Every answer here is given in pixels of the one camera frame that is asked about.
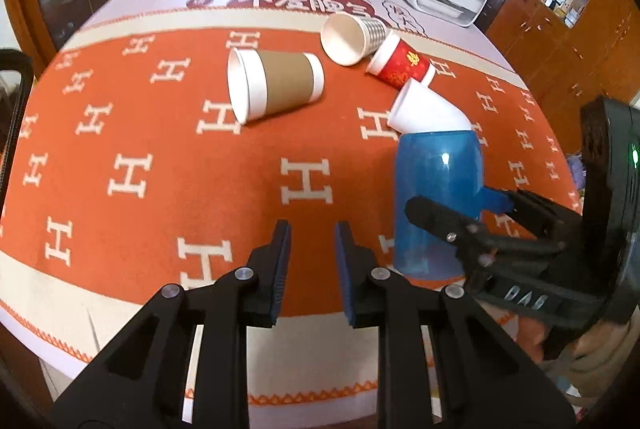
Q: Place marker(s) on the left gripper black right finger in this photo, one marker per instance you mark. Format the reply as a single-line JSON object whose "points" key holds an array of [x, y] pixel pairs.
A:
{"points": [[443, 361]]}

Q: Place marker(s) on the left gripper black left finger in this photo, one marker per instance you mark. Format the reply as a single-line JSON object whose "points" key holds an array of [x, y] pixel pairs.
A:
{"points": [[181, 360]]}

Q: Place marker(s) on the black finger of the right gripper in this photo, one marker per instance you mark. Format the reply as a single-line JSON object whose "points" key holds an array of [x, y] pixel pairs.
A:
{"points": [[537, 214], [475, 245]]}

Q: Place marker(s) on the plain white paper cup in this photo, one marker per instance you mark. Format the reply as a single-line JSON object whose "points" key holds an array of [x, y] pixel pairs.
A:
{"points": [[418, 108]]}

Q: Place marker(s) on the red paper cup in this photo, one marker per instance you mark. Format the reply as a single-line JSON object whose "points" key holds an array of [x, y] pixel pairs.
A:
{"points": [[396, 62]]}

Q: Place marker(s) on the grey checkered paper cup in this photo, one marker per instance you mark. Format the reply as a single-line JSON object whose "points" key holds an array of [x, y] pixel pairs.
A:
{"points": [[347, 39]]}

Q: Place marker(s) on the brown sleeve paper cup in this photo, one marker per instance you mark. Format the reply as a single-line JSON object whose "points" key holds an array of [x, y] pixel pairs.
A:
{"points": [[262, 83]]}

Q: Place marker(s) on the person's right hand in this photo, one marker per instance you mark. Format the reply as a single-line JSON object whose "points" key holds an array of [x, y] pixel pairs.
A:
{"points": [[531, 336]]}

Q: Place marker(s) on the brown wooden cabinet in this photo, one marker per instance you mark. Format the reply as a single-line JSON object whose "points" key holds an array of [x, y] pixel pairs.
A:
{"points": [[569, 52]]}

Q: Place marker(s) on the orange H pattern tablecloth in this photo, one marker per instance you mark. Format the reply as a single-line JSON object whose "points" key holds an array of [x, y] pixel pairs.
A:
{"points": [[132, 172]]}

